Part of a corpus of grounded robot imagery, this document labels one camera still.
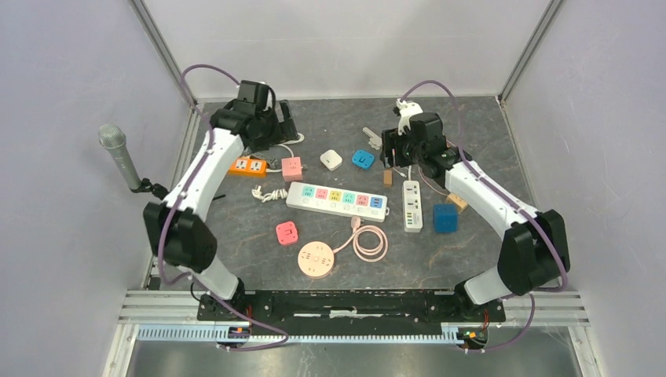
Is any light blue adapter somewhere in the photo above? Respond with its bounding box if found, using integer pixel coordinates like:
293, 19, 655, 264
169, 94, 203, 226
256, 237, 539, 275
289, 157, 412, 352
351, 149, 375, 170

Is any pink white plug adapter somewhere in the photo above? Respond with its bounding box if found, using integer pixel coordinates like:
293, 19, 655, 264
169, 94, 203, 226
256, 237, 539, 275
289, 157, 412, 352
281, 156, 304, 182

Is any blue cube adapter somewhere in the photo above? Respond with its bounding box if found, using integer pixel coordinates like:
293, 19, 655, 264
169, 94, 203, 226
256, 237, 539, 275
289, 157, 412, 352
433, 203, 459, 233

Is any white folding adapter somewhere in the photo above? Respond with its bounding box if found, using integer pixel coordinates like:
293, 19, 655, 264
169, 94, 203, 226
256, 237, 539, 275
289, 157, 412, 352
320, 149, 343, 171

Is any long white power strip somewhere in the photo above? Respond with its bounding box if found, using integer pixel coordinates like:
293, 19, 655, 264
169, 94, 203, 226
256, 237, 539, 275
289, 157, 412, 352
285, 181, 390, 223

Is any pink folding extension socket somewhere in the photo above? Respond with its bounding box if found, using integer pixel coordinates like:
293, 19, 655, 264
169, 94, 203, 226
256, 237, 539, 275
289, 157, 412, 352
276, 221, 298, 246

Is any round pink socket base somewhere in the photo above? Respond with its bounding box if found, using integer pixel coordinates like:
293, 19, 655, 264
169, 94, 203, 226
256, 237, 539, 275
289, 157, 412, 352
297, 241, 335, 279

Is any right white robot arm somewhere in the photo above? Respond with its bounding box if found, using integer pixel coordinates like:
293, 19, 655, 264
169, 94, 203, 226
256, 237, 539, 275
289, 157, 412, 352
381, 112, 570, 320

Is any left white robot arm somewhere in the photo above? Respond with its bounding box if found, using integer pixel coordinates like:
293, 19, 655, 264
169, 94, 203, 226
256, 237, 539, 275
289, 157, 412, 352
143, 80, 298, 320

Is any white plug under orange strip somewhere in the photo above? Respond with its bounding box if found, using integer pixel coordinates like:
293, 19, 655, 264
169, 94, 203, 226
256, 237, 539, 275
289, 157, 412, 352
251, 185, 288, 203

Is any small brown block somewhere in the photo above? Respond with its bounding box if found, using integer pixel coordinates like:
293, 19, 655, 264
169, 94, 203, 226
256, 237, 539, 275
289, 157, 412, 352
382, 170, 393, 188

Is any gray black flat tool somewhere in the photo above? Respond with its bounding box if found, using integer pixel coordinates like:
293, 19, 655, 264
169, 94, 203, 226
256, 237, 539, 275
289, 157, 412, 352
250, 152, 278, 169

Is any small white power strip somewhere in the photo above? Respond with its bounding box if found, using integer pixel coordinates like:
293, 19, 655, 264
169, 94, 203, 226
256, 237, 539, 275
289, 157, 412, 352
402, 180, 423, 232

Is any orange power strip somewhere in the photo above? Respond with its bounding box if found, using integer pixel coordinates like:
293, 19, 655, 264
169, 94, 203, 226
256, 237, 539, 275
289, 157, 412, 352
228, 158, 268, 178

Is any silver microphone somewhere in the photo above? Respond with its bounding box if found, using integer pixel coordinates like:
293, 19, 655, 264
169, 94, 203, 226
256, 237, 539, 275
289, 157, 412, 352
98, 124, 141, 191

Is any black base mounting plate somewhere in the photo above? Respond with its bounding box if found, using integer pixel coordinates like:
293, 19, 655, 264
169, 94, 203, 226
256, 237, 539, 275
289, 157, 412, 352
231, 289, 506, 338

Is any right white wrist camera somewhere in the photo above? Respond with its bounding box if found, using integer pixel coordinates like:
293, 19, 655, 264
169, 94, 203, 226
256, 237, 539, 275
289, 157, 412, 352
396, 98, 423, 136

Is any white coiled cord with plug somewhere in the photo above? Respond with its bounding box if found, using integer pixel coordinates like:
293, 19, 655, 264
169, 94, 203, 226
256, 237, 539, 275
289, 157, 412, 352
265, 132, 306, 173

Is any pink coiled cable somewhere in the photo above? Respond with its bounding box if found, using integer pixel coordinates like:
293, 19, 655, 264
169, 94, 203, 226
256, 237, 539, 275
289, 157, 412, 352
332, 214, 390, 262

